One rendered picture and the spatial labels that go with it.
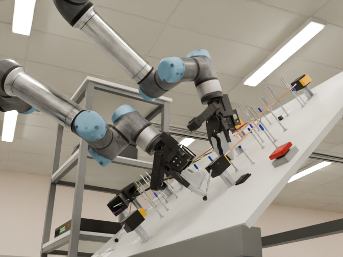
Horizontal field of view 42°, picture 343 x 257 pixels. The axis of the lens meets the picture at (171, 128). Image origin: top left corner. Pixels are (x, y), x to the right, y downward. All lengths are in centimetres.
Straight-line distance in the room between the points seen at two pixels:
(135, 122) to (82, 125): 19
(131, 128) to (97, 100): 126
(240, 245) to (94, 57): 412
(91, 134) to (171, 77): 31
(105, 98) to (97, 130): 135
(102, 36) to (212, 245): 72
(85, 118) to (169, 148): 26
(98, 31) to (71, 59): 362
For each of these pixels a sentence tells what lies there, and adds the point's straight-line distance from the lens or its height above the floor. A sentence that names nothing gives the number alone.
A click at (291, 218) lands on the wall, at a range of 1104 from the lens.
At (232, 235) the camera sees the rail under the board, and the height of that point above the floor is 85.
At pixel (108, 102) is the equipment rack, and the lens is 257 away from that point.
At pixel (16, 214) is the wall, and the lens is 884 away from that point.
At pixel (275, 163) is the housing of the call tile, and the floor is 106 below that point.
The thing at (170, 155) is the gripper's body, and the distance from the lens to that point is 127.
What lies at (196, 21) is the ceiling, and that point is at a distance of 432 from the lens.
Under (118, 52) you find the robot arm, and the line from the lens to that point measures 140.
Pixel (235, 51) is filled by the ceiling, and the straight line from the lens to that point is 476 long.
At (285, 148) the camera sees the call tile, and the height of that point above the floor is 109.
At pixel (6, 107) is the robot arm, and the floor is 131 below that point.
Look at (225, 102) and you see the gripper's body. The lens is 141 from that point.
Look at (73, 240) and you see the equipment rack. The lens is 209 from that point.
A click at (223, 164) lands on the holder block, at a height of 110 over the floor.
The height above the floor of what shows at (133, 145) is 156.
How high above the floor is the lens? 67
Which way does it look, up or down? 24 degrees up
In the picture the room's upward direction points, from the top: 1 degrees clockwise
